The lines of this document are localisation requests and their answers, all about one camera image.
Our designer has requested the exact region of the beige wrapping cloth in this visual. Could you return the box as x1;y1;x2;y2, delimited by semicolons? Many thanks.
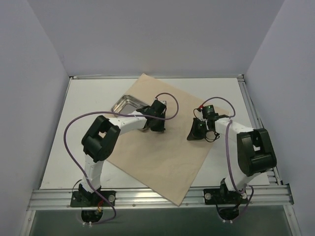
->
101;75;229;205

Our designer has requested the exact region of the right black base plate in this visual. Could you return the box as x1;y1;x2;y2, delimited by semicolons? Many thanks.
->
203;188;248;205

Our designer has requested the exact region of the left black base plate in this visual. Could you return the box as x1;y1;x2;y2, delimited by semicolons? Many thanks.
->
70;190;116;207

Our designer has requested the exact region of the aluminium back rail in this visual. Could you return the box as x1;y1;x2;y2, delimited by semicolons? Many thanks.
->
70;74;245;81

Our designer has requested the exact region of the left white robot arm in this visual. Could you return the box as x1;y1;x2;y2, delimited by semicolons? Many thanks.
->
79;99;167;206

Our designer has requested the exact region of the aluminium front rail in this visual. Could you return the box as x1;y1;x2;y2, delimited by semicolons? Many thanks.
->
27;185;294;210

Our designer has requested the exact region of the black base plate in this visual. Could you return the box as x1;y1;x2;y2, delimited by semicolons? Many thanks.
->
203;188;248;205
70;190;116;207

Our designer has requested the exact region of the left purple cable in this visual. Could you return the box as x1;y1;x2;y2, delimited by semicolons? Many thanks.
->
63;92;180;223

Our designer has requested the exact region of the steel instrument tray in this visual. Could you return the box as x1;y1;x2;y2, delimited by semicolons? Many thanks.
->
110;94;150;132

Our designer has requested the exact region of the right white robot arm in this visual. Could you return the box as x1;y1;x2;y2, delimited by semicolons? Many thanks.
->
187;105;277;203

